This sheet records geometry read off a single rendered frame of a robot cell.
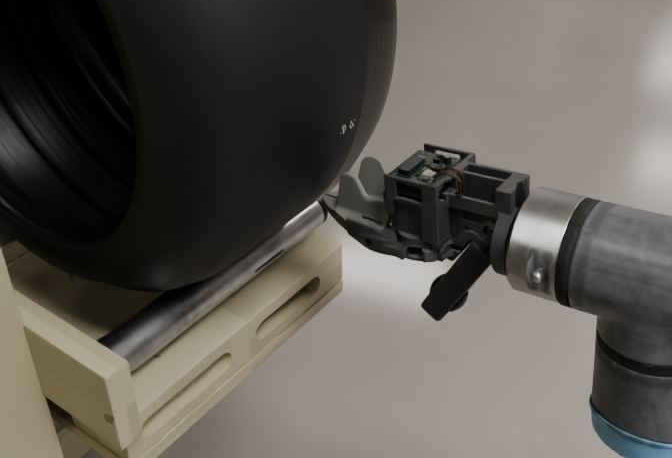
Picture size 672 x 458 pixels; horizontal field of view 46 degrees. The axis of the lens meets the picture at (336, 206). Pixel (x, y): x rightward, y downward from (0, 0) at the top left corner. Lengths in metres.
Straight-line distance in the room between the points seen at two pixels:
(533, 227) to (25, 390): 0.50
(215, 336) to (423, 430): 1.10
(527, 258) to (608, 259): 0.06
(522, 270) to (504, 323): 1.55
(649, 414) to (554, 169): 2.25
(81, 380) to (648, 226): 0.50
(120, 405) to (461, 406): 1.31
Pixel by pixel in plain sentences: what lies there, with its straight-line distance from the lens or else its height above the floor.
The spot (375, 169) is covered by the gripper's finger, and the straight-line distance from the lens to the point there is 0.75.
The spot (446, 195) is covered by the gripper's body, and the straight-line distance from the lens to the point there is 0.67.
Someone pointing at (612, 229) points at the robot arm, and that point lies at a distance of 0.62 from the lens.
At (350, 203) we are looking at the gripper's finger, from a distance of 0.74.
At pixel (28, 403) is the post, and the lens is 0.85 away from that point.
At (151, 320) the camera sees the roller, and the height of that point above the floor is 0.92.
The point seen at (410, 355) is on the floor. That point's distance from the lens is 2.07.
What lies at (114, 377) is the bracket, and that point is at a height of 0.94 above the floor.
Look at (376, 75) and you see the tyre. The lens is 0.73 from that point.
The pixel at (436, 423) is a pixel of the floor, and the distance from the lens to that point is 1.92.
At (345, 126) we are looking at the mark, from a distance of 0.72.
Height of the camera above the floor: 1.45
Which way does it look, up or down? 34 degrees down
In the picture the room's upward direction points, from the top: straight up
